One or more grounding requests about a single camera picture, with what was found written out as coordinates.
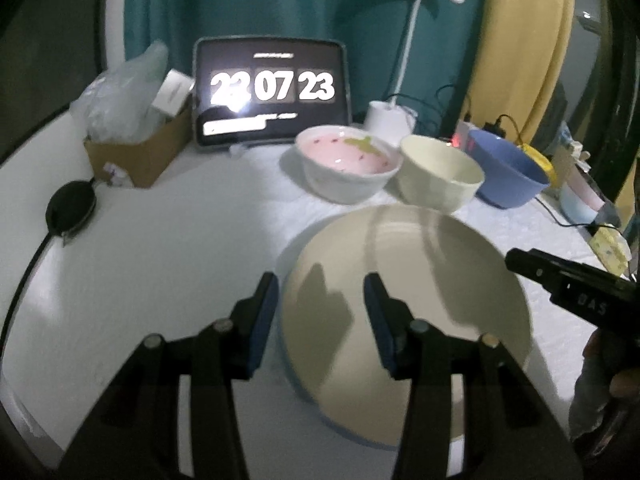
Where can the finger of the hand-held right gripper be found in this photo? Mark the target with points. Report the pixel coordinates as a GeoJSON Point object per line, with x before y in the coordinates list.
{"type": "Point", "coordinates": [532, 265]}

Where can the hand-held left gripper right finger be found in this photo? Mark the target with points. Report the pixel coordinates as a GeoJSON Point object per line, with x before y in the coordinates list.
{"type": "Point", "coordinates": [382, 320]}

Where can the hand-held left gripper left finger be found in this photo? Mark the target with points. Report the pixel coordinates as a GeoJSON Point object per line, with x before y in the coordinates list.
{"type": "Point", "coordinates": [260, 320]}

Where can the beige plate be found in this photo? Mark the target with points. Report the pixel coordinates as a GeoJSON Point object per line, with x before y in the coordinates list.
{"type": "Point", "coordinates": [425, 260]}

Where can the cream bowl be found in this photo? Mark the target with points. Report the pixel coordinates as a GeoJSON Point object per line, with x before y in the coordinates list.
{"type": "Point", "coordinates": [430, 190]}

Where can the pink strawberry pattern bowl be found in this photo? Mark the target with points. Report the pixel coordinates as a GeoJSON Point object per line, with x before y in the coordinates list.
{"type": "Point", "coordinates": [345, 180]}

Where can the person's right forearm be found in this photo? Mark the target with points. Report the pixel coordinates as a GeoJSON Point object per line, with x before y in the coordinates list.
{"type": "Point", "coordinates": [587, 410]}

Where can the person's right hand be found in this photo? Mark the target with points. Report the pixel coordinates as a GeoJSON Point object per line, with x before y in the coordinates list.
{"type": "Point", "coordinates": [625, 382]}

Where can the yellow cheese-shaped sponge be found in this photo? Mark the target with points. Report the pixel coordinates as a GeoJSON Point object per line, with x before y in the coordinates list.
{"type": "Point", "coordinates": [610, 250]}

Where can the light blue bowl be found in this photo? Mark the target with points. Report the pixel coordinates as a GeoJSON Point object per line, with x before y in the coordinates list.
{"type": "Point", "coordinates": [575, 207]}

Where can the grey cloth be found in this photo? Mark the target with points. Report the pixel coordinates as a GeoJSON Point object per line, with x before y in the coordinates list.
{"type": "Point", "coordinates": [610, 212]}

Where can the black charger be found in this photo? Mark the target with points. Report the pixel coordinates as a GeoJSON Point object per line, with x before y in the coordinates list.
{"type": "Point", "coordinates": [495, 129]}

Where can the dark glass window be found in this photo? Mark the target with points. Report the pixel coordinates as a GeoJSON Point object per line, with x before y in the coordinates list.
{"type": "Point", "coordinates": [590, 85]}

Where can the cardboard box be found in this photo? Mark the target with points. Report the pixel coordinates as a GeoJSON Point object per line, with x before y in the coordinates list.
{"type": "Point", "coordinates": [145, 155]}

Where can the white desk lamp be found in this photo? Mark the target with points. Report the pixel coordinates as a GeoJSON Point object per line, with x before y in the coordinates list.
{"type": "Point", "coordinates": [390, 117]}

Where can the yellow curtain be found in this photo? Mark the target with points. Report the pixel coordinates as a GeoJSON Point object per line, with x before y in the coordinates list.
{"type": "Point", "coordinates": [520, 35]}

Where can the small white box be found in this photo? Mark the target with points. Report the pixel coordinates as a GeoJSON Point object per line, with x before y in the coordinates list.
{"type": "Point", "coordinates": [172, 92]}

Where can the clear plastic bag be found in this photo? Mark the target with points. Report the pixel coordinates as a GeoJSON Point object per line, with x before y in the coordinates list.
{"type": "Point", "coordinates": [120, 100]}

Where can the tablet with clock display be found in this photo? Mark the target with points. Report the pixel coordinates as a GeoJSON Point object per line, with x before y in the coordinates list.
{"type": "Point", "coordinates": [320, 60]}

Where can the teal curtain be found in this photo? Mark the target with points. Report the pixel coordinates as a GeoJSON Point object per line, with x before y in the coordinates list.
{"type": "Point", "coordinates": [300, 0]}

